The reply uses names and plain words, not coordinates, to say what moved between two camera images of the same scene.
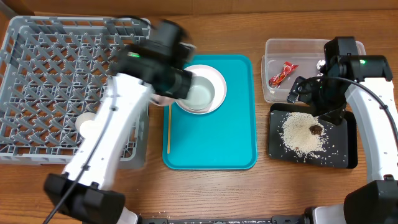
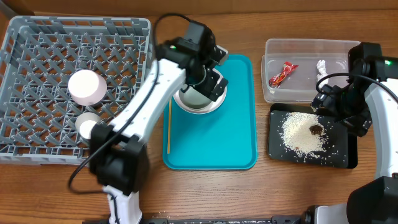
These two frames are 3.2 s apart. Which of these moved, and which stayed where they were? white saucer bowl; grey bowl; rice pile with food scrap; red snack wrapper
Moved: white saucer bowl
Stayed: grey bowl; rice pile with food scrap; red snack wrapper
